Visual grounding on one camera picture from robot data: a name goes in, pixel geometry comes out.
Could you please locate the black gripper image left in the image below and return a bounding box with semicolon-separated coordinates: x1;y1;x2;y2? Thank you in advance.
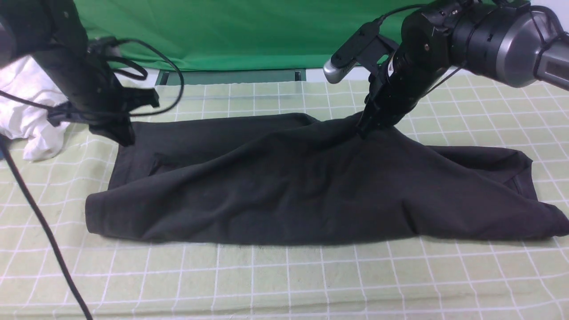
31;43;160;147

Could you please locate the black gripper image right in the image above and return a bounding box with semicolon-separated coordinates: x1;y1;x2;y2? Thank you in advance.
356;9;457;139

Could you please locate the dark gray long-sleeved shirt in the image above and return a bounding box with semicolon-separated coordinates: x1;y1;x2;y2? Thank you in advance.
85;113;569;246

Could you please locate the white crumpled shirt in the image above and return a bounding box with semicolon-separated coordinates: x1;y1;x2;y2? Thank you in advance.
0;56;69;161

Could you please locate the dark green metal base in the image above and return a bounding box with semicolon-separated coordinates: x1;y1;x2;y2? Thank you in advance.
181;69;306;85

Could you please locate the green backdrop cloth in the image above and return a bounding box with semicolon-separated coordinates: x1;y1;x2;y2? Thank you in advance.
74;0;415;71

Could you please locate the light green checkered tablecloth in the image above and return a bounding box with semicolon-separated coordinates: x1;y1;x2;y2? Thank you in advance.
10;74;569;320

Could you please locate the black cable image left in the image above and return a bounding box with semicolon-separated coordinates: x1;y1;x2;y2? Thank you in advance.
1;39;184;320

